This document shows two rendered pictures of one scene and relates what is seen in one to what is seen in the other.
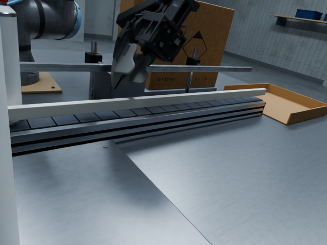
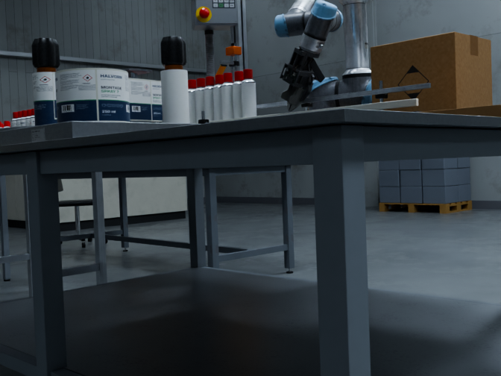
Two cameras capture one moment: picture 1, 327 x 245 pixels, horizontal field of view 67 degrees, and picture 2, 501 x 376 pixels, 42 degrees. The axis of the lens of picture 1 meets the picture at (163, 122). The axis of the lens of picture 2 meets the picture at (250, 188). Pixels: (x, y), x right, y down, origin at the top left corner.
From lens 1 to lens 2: 2.07 m
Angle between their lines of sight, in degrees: 85
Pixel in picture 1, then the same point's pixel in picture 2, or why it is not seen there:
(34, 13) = (330, 90)
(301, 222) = not seen: hidden behind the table
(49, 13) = (342, 89)
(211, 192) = not seen: hidden behind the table
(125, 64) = (285, 94)
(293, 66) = not seen: outside the picture
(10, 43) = (247, 92)
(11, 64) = (247, 100)
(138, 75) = (293, 99)
